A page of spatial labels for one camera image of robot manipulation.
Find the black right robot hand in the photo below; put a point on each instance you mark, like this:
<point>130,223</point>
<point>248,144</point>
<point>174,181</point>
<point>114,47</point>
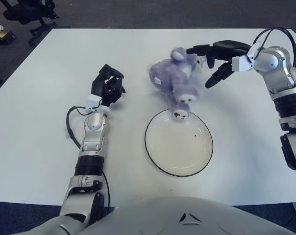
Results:
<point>226,49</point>

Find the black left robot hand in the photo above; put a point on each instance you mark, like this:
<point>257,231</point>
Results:
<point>104,86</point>

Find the purple plush bunny doll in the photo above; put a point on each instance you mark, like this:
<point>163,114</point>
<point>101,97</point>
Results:
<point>172,78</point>

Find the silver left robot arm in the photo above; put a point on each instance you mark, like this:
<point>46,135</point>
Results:
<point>91,142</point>

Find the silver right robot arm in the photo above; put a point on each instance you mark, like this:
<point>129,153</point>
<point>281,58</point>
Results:
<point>285,80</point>

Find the white plate with black rim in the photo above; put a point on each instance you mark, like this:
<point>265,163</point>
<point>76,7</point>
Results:
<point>178,151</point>

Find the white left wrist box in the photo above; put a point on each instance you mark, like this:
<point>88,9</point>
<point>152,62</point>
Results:
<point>92,101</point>

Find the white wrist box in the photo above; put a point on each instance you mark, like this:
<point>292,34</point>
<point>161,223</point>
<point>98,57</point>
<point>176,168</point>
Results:
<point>92,101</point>
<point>239,63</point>

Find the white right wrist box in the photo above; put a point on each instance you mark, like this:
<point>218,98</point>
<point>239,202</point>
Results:
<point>239,63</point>

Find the black office chair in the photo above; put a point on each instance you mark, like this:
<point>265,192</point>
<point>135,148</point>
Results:
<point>28,12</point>

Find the brown cardboard box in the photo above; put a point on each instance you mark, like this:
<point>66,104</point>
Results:
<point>2,38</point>

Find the grey robot torso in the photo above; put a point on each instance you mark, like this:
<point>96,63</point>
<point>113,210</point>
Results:
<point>187,220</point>

